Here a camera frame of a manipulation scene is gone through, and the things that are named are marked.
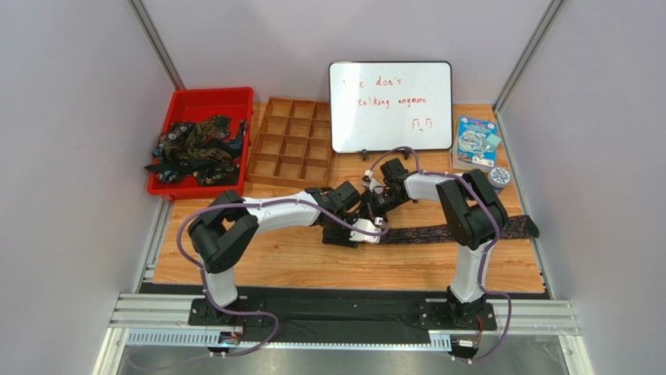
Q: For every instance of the whiteboard with red writing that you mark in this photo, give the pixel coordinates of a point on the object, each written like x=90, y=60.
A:
x=379, y=106

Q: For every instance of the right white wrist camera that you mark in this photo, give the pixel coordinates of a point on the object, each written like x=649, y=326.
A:
x=371, y=184

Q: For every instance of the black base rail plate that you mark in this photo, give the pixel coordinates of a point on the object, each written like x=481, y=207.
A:
x=331, y=316

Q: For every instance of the pile of patterned ties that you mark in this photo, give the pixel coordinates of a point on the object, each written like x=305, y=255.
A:
x=205, y=150

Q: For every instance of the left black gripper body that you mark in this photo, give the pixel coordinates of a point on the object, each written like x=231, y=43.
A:
x=342, y=231

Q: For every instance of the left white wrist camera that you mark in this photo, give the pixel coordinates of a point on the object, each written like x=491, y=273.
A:
x=368, y=231

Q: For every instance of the dark paisley tie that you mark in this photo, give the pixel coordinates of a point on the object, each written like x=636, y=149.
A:
x=518, y=227

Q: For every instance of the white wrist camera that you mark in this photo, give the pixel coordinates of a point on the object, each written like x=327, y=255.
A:
x=371, y=184
x=368, y=231

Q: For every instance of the blue packaged item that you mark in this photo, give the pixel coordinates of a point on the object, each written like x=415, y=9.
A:
x=475, y=144

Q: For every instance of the brown compartment tray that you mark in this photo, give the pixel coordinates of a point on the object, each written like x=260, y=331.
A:
x=293, y=144

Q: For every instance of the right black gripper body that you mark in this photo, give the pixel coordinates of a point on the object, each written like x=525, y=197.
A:
x=375, y=205

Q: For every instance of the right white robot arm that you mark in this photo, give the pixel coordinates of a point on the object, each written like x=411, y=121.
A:
x=475, y=218

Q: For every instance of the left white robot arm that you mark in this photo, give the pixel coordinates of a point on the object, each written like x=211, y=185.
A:
x=223, y=231

